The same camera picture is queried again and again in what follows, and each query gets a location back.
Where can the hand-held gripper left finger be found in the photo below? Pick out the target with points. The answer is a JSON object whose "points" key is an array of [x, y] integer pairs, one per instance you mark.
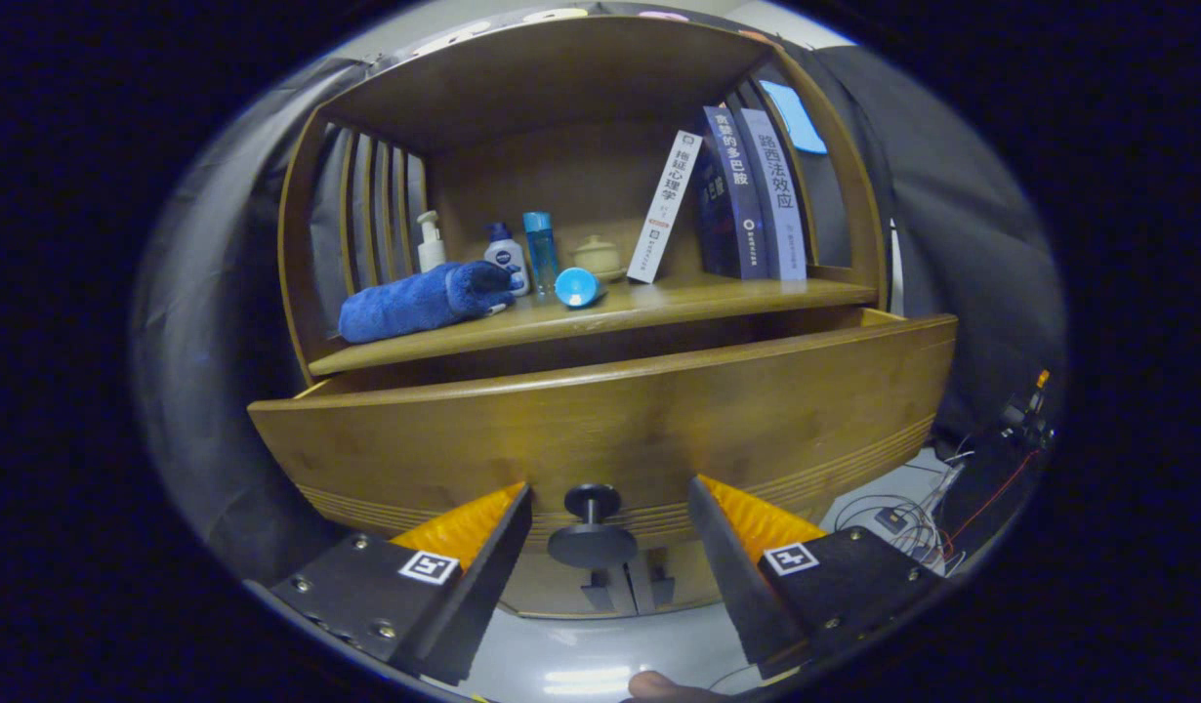
{"points": [[488, 586]]}

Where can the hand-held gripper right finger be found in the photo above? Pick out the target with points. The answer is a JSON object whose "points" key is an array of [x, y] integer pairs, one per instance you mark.
{"points": [[732, 586]]}

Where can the wooden drawer with black knob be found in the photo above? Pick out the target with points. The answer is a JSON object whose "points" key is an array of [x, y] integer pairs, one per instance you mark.
{"points": [[610, 430]]}

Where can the wooden cabinet door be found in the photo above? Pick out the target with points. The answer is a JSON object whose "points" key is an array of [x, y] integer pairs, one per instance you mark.
{"points": [[542, 591], [698, 581]]}

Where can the wooden countertop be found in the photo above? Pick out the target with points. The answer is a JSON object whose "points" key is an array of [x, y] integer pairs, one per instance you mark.
{"points": [[659, 298]]}

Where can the wooden cabinet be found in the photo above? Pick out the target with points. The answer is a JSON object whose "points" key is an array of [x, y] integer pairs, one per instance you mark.
{"points": [[561, 88]]}

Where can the rolled blue towel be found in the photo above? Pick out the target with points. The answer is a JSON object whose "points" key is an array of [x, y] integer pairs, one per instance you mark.
{"points": [[415, 303]]}

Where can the white bottle with blue cap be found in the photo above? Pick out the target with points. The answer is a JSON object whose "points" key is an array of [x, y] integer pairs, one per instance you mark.
{"points": [[506, 259]]}

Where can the white pump bottle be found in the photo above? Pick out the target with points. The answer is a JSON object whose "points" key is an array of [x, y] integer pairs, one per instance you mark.
{"points": [[431, 252]]}

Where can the clear blue bottle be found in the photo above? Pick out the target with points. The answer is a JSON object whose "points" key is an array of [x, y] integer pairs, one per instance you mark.
{"points": [[540, 249]]}

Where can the black and orange clamp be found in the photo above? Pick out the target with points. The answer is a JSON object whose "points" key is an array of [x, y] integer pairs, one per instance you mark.
{"points": [[1028, 410]]}

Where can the beige lidded teacup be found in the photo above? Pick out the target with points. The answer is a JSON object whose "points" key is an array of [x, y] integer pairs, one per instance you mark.
{"points": [[598, 259]]}

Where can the black backdrop cloth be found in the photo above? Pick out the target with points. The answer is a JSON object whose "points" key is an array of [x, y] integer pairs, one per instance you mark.
{"points": [[210, 342]]}

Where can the light purple book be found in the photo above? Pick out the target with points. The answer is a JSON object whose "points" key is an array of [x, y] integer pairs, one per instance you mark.
{"points": [[781, 205]]}

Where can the white book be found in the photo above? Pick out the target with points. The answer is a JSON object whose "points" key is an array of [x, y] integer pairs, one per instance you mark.
{"points": [[667, 205]]}

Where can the dark blue book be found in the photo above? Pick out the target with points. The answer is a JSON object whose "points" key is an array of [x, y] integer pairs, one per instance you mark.
{"points": [[732, 195]]}

